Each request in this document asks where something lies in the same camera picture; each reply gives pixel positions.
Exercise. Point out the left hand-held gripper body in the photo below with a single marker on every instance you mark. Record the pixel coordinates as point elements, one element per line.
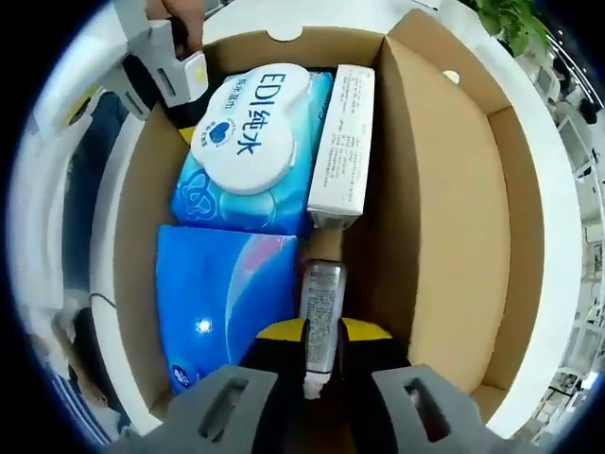
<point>137,38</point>

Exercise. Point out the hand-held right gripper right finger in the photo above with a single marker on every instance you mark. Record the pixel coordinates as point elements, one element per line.
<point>378,359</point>

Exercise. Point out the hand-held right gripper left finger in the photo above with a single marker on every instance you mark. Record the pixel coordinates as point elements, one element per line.
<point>274,359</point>

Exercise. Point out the clear printed tube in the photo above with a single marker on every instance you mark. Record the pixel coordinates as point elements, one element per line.
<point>323,302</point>

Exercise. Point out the blue tissue pack soft item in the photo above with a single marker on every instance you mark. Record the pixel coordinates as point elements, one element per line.
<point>222,293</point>

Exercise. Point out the blue wet wipes pack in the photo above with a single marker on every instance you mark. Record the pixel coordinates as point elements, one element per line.
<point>246,142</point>

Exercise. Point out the white green carton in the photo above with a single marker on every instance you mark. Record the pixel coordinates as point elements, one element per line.
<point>342,142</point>

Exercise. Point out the brown cardboard shoe box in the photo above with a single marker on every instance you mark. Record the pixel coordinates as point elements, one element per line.
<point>449,189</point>

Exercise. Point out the potted green plant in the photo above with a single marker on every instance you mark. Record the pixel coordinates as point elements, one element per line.
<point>515,23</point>

